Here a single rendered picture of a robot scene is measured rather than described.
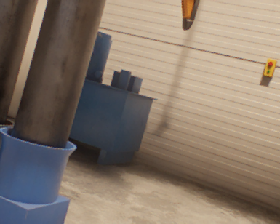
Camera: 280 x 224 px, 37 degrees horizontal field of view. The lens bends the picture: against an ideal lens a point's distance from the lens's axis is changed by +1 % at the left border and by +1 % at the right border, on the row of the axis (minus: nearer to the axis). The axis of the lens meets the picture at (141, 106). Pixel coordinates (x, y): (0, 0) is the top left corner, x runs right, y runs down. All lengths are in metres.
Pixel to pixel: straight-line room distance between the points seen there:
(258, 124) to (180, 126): 0.71
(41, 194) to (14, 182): 0.11
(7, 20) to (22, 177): 0.62
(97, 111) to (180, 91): 0.91
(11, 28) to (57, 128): 0.45
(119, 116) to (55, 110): 1.81
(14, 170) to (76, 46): 0.50
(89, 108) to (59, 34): 1.96
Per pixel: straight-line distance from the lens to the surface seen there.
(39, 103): 1.57
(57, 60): 1.56
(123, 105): 3.34
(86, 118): 3.49
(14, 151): 1.59
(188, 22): 1.37
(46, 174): 1.60
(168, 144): 3.95
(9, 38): 1.76
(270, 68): 3.74
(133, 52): 4.19
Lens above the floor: 0.65
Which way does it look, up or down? 2 degrees down
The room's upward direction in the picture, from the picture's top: 16 degrees clockwise
